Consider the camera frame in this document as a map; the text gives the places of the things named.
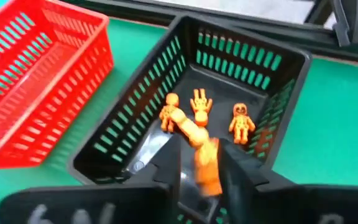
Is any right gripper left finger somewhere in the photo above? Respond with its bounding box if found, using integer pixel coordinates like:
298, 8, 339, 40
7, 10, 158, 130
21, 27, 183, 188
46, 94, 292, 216
0, 134, 183, 224

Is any green table mat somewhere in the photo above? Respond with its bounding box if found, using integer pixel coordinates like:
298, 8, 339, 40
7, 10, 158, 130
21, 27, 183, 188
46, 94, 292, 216
0, 0, 358, 224

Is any black slotted plastic basket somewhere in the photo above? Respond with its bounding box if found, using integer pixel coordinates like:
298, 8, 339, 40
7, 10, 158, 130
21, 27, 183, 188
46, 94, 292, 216
68, 13, 313, 224

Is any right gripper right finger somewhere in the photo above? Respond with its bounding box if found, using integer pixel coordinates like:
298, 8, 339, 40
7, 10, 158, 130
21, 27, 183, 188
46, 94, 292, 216
218, 138, 358, 224

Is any red slotted plastic basket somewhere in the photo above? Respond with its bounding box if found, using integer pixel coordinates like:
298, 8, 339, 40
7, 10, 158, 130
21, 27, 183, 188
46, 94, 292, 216
0, 0, 116, 173

